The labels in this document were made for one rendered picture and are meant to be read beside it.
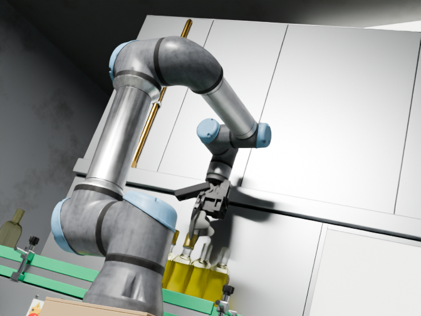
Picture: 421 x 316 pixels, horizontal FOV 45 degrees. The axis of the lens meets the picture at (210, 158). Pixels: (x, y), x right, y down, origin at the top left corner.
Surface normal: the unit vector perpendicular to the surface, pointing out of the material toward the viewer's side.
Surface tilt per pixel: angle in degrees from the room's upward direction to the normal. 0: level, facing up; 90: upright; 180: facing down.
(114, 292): 73
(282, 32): 90
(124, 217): 90
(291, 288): 90
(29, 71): 90
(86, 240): 136
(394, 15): 180
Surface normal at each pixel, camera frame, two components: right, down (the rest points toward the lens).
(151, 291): 0.78, -0.38
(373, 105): -0.24, -0.47
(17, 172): 0.83, 0.02
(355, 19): -0.29, 0.87
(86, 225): -0.45, -0.22
